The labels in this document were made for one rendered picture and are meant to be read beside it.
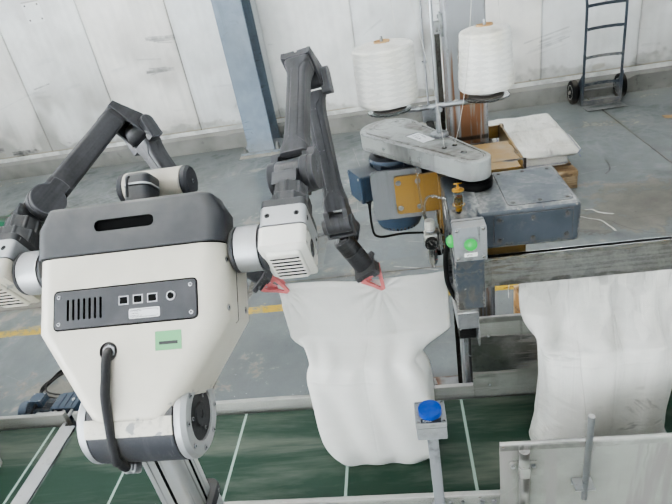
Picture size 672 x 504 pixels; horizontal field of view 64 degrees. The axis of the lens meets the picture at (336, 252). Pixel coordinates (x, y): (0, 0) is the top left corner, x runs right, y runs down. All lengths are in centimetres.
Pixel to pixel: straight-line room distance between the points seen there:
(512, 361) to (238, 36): 478
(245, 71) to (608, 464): 527
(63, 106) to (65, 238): 643
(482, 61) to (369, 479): 133
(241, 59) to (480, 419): 483
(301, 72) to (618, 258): 97
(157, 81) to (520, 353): 570
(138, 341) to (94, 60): 628
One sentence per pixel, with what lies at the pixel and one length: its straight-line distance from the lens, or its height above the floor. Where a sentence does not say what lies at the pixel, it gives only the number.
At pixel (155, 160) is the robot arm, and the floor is 150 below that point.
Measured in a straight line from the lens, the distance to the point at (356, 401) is 173.
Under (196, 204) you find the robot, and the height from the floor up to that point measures 155.
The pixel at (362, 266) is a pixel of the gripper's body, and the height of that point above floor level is 115.
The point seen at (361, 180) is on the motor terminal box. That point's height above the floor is 130.
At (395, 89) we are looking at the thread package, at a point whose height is 158.
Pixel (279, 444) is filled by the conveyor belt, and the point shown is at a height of 38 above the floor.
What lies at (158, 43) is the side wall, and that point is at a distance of 684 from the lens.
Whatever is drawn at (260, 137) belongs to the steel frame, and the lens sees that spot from 629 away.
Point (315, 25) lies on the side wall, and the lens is 639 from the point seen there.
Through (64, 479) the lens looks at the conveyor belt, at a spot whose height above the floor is 38.
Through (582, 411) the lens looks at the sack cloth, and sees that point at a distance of 183.
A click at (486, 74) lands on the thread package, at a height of 158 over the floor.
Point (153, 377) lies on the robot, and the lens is 103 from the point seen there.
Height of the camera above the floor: 192
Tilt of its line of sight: 29 degrees down
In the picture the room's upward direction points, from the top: 11 degrees counter-clockwise
